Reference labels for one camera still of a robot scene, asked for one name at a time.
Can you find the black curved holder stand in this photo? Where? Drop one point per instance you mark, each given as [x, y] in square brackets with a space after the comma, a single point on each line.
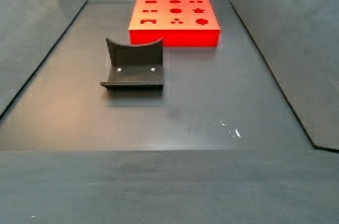
[136, 65]

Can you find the red shape-sorter block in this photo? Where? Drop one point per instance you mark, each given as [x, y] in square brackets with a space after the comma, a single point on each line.
[184, 23]

